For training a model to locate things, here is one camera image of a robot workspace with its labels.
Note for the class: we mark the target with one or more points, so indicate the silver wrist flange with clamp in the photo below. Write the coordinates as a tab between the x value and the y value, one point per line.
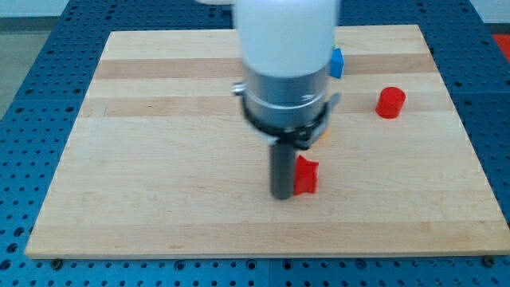
287	110

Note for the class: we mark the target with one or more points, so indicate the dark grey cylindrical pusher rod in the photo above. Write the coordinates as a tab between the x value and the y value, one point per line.
282	170

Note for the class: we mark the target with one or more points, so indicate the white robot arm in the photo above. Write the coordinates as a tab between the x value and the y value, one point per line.
286	51

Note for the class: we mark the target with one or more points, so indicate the red star block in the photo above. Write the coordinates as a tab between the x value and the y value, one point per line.
306	176

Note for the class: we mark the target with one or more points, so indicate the yellow block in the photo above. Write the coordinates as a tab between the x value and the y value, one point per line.
324	135

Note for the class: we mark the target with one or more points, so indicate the blue block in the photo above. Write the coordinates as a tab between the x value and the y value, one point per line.
336	63

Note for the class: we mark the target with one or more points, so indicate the red cylinder block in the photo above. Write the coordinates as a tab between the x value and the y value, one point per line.
390	102

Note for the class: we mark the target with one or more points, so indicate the wooden board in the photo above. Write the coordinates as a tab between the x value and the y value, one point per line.
161	164

